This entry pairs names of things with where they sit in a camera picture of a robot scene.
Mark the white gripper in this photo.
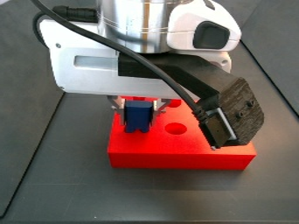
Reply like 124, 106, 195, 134
40, 19, 232, 125

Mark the blue square-circle peg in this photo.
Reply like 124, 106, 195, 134
125, 101, 153, 133

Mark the silver and white robot arm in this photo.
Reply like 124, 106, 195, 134
40, 0, 240, 102

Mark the red shape-sorter block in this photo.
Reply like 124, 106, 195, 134
107, 100, 256, 170

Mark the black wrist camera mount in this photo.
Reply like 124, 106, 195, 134
117, 53, 264, 148

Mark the black cable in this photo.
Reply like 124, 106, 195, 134
29, 0, 208, 121

